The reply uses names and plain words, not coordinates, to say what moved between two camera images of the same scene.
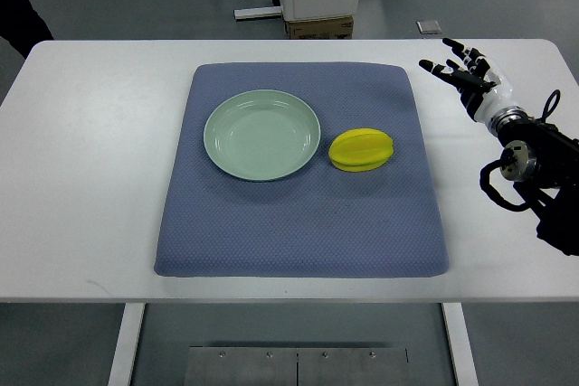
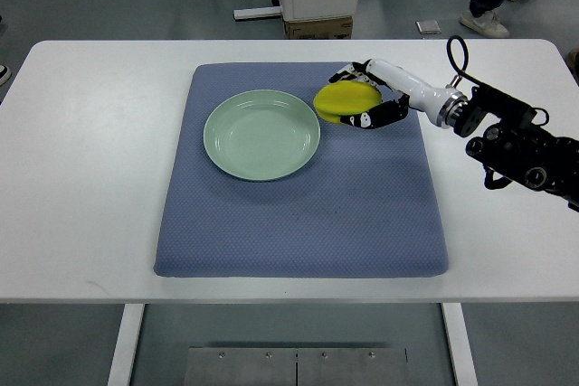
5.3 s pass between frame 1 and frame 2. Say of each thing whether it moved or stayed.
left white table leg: stayed
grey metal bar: stayed
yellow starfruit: moved
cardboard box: stayed
